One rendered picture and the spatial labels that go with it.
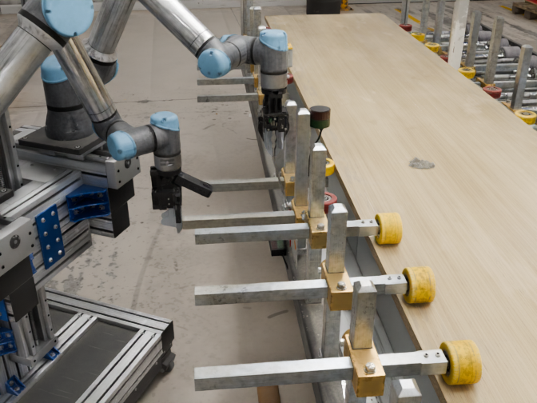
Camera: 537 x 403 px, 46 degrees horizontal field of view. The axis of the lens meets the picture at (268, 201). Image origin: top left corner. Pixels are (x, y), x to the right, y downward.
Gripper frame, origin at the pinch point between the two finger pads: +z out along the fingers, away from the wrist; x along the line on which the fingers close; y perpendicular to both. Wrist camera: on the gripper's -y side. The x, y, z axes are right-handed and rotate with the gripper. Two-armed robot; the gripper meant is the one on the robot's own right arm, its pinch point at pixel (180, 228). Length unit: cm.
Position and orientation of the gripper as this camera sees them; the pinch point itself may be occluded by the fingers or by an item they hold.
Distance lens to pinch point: 185.9
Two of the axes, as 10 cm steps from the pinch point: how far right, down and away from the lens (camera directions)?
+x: 1.0, 4.7, -8.8
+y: -9.9, 0.5, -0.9
